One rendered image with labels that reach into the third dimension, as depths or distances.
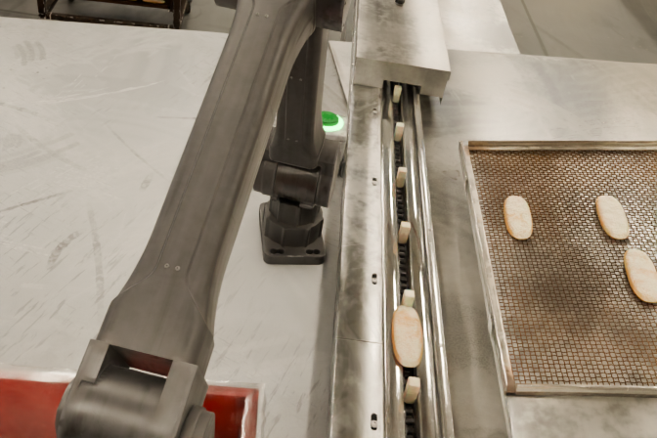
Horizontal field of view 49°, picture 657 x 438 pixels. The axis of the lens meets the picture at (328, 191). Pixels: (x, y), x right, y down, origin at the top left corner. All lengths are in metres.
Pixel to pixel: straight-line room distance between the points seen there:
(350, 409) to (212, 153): 0.39
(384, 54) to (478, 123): 0.23
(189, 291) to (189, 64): 1.05
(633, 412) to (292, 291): 0.43
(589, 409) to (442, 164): 0.57
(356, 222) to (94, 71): 0.64
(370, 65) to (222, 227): 0.92
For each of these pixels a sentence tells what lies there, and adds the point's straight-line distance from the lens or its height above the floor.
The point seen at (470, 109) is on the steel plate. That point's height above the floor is 0.82.
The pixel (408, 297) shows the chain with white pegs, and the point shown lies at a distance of 0.92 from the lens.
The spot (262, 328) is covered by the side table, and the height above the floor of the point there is 0.82.
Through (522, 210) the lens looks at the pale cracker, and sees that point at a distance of 1.06.
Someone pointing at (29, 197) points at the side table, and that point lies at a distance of 1.12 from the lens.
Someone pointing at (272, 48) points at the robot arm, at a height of 1.26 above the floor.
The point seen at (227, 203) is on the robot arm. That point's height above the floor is 1.20.
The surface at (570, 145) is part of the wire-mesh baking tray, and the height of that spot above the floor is 0.92.
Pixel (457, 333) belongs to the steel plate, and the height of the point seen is 0.82.
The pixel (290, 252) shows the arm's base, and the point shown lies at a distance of 1.00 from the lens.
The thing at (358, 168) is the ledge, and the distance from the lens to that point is 1.14.
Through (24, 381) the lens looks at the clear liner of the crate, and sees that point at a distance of 0.74.
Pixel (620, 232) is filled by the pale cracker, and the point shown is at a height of 0.93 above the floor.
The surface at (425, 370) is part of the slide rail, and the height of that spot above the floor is 0.85.
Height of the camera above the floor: 1.49
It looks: 36 degrees down
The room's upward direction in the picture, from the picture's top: 10 degrees clockwise
